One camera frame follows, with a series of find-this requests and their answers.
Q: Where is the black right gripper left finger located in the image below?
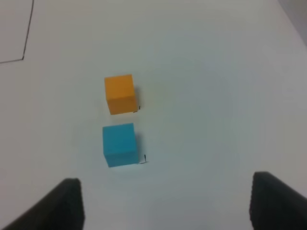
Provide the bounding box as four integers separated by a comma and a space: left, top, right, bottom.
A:
4, 178, 85, 230

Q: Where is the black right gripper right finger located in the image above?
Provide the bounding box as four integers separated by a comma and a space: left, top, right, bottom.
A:
249, 172, 307, 230

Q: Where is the orange block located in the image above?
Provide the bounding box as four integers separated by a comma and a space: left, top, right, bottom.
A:
104, 74, 138, 115

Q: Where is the loose blue block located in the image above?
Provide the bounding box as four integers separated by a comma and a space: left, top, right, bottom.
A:
102, 123, 139, 168

